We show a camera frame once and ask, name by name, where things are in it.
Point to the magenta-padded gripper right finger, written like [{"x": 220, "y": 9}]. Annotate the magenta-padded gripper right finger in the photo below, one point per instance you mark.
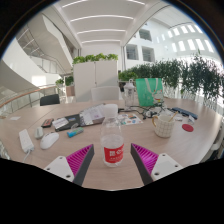
[{"x": 165, "y": 165}]

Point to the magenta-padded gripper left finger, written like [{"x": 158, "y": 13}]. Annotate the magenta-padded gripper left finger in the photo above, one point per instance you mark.
[{"x": 58, "y": 166}]

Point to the clear red-labelled water bottle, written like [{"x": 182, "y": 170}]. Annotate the clear red-labelled water bottle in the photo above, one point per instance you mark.
[{"x": 112, "y": 151}]

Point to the white computer mouse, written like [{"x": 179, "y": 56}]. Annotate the white computer mouse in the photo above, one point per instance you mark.
[{"x": 49, "y": 140}]

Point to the teal blue tube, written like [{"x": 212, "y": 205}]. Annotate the teal blue tube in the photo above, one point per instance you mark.
[{"x": 75, "y": 132}]

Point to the small grey oval device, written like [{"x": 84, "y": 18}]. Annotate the small grey oval device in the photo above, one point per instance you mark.
[{"x": 39, "y": 132}]

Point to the flat round red coaster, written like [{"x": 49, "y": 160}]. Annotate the flat round red coaster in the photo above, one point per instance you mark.
[{"x": 187, "y": 127}]

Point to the small red black box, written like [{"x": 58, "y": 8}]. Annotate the small red black box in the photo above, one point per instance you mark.
[{"x": 47, "y": 122}]

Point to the black tablet case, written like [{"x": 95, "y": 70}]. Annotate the black tablet case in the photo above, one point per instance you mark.
[{"x": 74, "y": 120}]

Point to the white paper packet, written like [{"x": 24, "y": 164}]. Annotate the white paper packet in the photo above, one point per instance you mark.
[{"x": 191, "y": 119}]

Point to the colourful sticker sheet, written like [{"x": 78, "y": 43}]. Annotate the colourful sticker sheet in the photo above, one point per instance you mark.
[{"x": 130, "y": 119}]

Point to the white paper sheet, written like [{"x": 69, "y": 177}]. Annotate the white paper sheet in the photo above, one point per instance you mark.
[{"x": 15, "y": 118}]

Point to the black chair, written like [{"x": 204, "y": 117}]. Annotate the black chair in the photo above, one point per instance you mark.
[{"x": 50, "y": 100}]

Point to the green cat-print tote bag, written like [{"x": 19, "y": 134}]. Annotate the green cat-print tote bag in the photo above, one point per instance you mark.
[{"x": 146, "y": 91}]

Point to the tall clear plastic bottle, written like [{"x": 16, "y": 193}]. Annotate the tall clear plastic bottle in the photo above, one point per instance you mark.
[{"x": 129, "y": 95}]

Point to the potted plant in planter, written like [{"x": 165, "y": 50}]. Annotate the potted plant in planter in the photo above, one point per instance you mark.
[{"x": 69, "y": 85}]

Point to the row of green hedge plants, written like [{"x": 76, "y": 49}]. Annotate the row of green hedge plants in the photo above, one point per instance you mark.
[{"x": 186, "y": 75}]

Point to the white cabinet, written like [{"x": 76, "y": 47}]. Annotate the white cabinet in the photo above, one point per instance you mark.
[{"x": 95, "y": 80}]

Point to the green plants atop cabinet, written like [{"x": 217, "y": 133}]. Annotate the green plants atop cabinet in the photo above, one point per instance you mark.
[{"x": 95, "y": 57}]

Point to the ceiling light strips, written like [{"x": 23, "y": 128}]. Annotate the ceiling light strips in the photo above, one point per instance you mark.
[{"x": 101, "y": 30}]

